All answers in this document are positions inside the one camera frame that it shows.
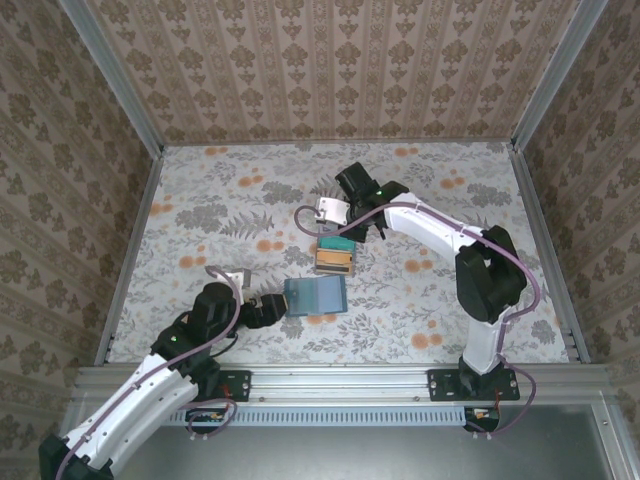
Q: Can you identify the teal leather card holder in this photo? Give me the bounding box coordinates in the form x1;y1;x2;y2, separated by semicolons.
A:
283;276;348;317

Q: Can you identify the long aluminium frame rail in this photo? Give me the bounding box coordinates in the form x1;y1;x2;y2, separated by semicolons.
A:
73;363;619;405

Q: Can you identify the grey metal panel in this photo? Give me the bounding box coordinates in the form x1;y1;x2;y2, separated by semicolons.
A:
119;402;640;480

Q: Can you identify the aluminium side rail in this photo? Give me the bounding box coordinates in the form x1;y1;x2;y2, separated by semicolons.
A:
507;142;591;364
94;147;166;366

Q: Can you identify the white slotted cable duct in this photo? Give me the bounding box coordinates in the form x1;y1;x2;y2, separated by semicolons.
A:
167;404;471;427

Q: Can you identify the clear acrylic card box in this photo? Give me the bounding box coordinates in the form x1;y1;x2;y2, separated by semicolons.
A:
313;233;358;278

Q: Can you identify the gold bank card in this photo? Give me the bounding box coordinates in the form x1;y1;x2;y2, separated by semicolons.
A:
315;248;355;266

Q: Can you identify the floral patterned table cover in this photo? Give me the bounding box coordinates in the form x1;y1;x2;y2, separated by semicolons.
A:
107;142;571;366

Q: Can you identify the aluminium frame post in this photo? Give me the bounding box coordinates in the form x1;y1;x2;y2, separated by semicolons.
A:
510;0;612;149
58;0;166;154

